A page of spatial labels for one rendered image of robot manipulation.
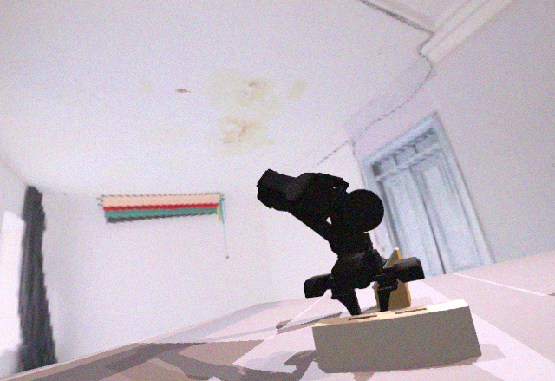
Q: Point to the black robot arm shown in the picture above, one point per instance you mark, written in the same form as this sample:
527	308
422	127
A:
311	198

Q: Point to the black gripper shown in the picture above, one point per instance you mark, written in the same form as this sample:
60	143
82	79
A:
405	270

